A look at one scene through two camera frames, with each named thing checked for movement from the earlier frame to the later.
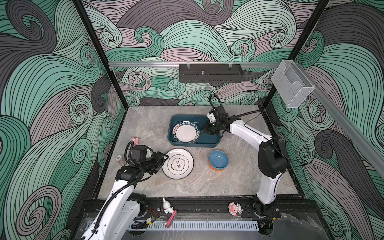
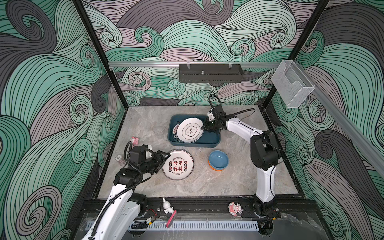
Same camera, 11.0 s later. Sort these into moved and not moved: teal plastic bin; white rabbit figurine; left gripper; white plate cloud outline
Moved: white plate cloud outline
Not moved: teal plastic bin; left gripper; white rabbit figurine
